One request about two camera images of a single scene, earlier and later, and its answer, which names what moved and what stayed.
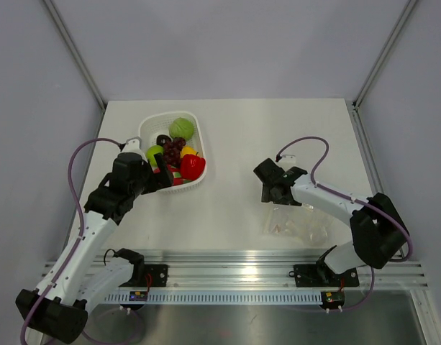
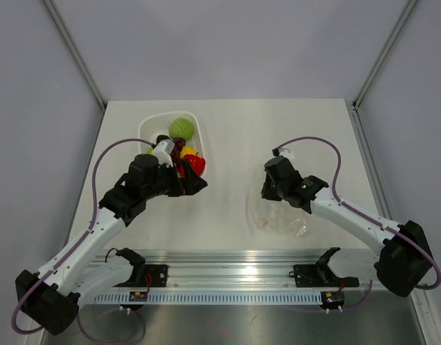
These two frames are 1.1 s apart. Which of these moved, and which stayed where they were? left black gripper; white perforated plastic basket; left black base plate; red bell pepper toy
Moved: left black gripper
Stayed: white perforated plastic basket; left black base plate; red bell pepper toy
